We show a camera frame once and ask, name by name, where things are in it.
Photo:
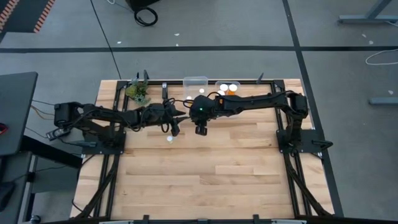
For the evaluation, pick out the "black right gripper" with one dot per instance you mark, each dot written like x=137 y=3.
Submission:
x=201 y=125

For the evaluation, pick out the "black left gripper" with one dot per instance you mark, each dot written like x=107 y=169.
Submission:
x=169 y=113

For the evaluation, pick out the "small pale pill bottle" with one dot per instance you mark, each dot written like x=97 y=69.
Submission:
x=201 y=90
x=169 y=139

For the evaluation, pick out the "large amber pill bottle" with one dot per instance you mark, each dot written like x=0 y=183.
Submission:
x=224 y=87
x=221 y=92
x=233 y=88

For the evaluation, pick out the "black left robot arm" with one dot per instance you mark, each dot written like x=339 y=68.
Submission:
x=105 y=113

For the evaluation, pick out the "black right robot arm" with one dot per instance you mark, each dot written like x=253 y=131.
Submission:
x=255 y=101

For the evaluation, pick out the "clear plastic bin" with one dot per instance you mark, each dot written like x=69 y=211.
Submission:
x=192 y=85
x=238 y=91

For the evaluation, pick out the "artificial green succulent plant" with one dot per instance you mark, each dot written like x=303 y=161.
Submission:
x=136 y=91

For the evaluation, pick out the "black equipment base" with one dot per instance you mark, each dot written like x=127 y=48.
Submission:
x=140 y=2

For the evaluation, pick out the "black power brick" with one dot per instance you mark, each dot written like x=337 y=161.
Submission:
x=57 y=133

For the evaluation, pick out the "black desk crossbar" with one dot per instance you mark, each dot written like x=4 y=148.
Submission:
x=62 y=157

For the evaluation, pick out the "black desk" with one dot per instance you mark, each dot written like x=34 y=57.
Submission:
x=15 y=109

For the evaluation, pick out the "small red-edged device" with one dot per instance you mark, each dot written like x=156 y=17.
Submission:
x=2 y=128

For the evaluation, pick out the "grey floor bar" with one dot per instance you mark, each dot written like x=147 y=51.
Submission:
x=384 y=101

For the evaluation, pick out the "black mat orange striped edges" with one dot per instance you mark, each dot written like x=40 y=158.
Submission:
x=25 y=12

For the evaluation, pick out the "black device with light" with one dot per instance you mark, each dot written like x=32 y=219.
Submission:
x=4 y=193

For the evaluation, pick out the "black clamp bracket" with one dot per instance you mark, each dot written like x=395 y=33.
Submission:
x=165 y=91

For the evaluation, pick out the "black aluminium table frame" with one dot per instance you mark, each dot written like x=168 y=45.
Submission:
x=157 y=82

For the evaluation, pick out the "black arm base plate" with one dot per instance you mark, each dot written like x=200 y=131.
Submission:
x=102 y=150
x=311 y=138

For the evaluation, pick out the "white edge bracket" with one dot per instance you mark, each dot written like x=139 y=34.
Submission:
x=116 y=222
x=289 y=222

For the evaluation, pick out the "grey table leg frame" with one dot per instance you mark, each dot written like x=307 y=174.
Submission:
x=367 y=19

